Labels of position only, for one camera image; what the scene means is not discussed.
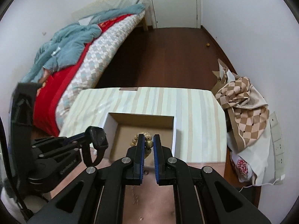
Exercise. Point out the black smart watch band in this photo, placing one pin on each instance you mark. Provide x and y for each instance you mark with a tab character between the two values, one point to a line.
97	137

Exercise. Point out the teal blue quilt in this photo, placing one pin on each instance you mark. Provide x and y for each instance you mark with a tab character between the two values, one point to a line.
66	46

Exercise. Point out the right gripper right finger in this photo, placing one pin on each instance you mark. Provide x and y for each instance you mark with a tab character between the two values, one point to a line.
201	195

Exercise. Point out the white plastic bag red print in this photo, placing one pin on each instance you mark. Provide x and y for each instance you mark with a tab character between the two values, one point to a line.
242	168

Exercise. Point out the brown checkered cloth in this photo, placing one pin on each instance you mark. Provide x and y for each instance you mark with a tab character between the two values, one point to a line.
247	109

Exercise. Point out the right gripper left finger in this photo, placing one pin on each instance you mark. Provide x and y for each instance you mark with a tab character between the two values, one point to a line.
96	195

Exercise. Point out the bed with checkered mattress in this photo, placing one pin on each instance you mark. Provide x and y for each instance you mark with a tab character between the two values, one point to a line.
95	7

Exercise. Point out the red blanket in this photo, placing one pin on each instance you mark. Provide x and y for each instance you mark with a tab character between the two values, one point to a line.
59	91

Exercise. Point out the white door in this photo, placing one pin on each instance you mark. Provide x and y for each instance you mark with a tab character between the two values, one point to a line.
175	13

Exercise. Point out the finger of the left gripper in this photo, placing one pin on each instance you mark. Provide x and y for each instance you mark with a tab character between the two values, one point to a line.
56	142
58	154

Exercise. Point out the white power strip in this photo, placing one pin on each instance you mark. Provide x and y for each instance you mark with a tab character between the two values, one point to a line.
278	148

